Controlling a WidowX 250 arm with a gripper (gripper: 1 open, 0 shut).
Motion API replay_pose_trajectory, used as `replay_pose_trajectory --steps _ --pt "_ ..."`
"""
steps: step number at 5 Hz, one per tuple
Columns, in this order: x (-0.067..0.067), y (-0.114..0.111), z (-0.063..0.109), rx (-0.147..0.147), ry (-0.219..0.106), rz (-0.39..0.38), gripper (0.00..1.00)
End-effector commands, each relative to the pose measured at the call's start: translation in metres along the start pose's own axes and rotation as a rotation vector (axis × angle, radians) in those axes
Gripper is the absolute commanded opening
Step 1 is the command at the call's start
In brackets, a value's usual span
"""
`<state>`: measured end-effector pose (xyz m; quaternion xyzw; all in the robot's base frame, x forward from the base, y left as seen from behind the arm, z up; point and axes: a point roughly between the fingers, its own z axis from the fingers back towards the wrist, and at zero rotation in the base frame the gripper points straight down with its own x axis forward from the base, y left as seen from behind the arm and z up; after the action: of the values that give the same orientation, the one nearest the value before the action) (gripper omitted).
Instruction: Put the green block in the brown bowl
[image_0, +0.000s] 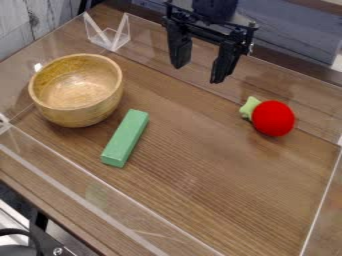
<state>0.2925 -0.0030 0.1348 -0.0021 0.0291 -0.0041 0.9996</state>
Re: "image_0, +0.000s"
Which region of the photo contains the red plush radish toy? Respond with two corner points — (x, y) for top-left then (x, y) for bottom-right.
(239, 96), (295, 137)

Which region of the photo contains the clear acrylic corner bracket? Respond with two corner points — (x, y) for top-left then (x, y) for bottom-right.
(83, 13), (131, 52)

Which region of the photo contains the black metal table leg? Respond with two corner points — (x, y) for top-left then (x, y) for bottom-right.
(29, 209), (77, 256)

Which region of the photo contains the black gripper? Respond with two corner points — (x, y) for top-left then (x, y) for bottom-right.
(163, 0), (259, 84)

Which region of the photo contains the clear acrylic tray wall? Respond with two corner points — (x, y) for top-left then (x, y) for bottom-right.
(0, 114), (223, 256)

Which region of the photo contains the green rectangular block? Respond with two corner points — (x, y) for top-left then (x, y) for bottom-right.
(100, 109), (150, 168)

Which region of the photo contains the brown wooden bowl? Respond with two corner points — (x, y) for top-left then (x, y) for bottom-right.
(28, 53), (124, 128)

